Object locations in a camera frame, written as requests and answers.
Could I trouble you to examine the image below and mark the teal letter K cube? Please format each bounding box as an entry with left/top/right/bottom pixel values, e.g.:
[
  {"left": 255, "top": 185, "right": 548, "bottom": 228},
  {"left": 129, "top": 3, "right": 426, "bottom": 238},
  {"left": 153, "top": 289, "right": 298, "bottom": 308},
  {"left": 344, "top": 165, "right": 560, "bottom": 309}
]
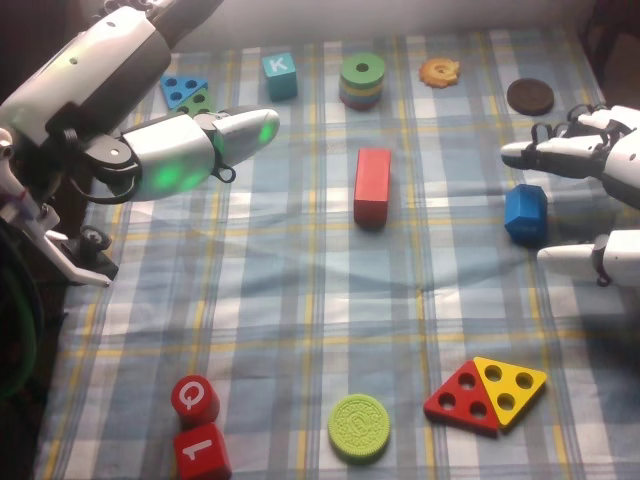
[{"left": 261, "top": 53, "right": 299, "bottom": 103}]

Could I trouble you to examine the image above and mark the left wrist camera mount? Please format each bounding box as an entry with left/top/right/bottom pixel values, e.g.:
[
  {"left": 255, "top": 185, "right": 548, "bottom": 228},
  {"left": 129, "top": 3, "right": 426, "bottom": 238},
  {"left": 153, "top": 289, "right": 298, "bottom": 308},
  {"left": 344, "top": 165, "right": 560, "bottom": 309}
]
[{"left": 19, "top": 199, "right": 120, "bottom": 289}]

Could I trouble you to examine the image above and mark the dark brown sandwich cookie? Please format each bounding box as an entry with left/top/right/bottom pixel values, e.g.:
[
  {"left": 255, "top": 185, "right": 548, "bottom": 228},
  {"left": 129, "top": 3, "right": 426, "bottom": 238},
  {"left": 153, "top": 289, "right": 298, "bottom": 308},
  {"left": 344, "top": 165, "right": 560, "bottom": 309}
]
[{"left": 506, "top": 78, "right": 556, "bottom": 118}]

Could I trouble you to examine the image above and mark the red cylinder with letter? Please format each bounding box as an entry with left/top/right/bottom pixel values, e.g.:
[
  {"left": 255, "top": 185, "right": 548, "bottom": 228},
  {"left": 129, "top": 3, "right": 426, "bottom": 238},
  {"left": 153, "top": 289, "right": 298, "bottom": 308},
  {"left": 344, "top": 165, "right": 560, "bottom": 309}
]
[{"left": 170, "top": 374, "right": 221, "bottom": 429}]

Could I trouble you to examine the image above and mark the lime green sandwich cookie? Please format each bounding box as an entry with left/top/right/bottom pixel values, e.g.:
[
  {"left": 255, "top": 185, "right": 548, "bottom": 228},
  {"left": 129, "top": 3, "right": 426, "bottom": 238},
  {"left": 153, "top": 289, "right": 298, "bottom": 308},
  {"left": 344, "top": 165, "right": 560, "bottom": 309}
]
[{"left": 327, "top": 393, "right": 391, "bottom": 466}]

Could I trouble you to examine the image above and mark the yellow triangle block with holes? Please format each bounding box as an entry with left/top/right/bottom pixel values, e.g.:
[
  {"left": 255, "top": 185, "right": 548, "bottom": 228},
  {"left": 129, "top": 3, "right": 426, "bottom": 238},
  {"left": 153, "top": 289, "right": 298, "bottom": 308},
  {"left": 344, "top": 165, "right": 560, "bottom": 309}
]
[{"left": 472, "top": 355, "right": 549, "bottom": 431}]

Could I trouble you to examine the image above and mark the red triangle block with holes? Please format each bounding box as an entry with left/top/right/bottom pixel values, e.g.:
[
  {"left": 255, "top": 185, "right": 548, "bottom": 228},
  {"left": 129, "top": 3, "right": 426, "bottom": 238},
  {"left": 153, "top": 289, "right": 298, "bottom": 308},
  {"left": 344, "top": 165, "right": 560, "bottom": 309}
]
[{"left": 423, "top": 360, "right": 500, "bottom": 439}]

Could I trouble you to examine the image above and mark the red ring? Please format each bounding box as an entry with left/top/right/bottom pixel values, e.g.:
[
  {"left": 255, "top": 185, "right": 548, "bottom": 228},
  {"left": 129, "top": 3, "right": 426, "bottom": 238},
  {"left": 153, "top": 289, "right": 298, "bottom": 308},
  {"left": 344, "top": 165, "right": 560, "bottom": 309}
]
[{"left": 339, "top": 92, "right": 385, "bottom": 112}]

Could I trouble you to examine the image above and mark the green triangle block with holes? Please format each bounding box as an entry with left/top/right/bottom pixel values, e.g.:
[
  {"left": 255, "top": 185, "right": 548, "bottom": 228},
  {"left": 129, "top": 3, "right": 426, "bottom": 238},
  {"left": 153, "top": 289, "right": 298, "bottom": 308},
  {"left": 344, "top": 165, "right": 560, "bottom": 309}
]
[{"left": 172, "top": 92, "right": 219, "bottom": 121}]

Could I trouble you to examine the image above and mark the green ring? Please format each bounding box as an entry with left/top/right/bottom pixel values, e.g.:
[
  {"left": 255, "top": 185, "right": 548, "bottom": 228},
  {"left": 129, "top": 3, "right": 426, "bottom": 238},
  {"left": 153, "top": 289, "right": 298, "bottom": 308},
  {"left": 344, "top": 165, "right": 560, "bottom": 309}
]
[{"left": 340, "top": 51, "right": 387, "bottom": 86}]

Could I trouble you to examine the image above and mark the tan flower biscuit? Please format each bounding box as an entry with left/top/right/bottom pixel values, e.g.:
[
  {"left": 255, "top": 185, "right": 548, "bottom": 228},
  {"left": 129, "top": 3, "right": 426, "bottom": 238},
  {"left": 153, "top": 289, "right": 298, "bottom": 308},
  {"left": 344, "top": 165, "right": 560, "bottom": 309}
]
[{"left": 418, "top": 57, "right": 461, "bottom": 90}]

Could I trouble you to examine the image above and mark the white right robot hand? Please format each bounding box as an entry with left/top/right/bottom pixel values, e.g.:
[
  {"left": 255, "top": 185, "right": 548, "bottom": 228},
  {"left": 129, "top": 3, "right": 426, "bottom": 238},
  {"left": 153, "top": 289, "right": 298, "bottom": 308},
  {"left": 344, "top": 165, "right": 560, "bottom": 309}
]
[{"left": 501, "top": 103, "right": 640, "bottom": 289}]

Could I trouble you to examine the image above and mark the blue plaid tablecloth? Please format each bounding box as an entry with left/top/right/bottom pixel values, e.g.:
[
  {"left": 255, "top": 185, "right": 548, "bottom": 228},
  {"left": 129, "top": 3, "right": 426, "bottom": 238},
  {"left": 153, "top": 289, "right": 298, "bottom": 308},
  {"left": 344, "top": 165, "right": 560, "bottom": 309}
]
[{"left": 37, "top": 27, "right": 640, "bottom": 480}]

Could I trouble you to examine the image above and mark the green cable of left arm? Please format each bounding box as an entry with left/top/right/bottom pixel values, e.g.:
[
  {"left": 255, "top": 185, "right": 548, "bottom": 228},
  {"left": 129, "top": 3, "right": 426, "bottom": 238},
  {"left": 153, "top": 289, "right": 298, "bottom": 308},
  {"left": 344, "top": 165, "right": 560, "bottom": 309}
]
[{"left": 0, "top": 219, "right": 41, "bottom": 399}]

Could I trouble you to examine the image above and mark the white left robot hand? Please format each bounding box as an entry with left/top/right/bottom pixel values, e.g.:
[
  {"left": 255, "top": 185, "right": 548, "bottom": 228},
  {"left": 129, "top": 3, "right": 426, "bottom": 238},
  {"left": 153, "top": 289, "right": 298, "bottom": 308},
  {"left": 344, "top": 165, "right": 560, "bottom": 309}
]
[{"left": 0, "top": 0, "right": 282, "bottom": 204}]

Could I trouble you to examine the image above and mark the blue triangle block with holes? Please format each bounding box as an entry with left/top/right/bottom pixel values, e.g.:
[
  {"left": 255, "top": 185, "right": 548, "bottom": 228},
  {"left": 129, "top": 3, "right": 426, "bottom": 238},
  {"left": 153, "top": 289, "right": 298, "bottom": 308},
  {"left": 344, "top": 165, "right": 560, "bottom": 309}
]
[{"left": 159, "top": 75, "right": 209, "bottom": 110}]

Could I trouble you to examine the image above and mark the yellow ring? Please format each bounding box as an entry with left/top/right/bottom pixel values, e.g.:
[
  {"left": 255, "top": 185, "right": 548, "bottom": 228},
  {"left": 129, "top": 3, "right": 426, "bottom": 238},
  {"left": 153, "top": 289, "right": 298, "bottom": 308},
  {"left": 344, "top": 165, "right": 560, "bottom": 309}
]
[{"left": 339, "top": 79, "right": 386, "bottom": 96}]

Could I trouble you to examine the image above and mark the red cube with numeral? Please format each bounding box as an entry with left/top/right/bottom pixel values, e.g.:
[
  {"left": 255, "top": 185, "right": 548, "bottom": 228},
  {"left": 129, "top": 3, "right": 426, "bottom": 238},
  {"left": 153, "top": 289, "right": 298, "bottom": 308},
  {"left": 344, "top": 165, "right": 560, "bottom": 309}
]
[{"left": 172, "top": 423, "right": 234, "bottom": 480}]

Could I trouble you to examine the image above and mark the red rectangular block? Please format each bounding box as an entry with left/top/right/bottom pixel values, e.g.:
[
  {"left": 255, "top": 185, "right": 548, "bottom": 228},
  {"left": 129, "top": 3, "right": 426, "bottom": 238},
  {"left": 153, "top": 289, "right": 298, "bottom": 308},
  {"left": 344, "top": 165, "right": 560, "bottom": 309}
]
[{"left": 352, "top": 147, "right": 393, "bottom": 231}]

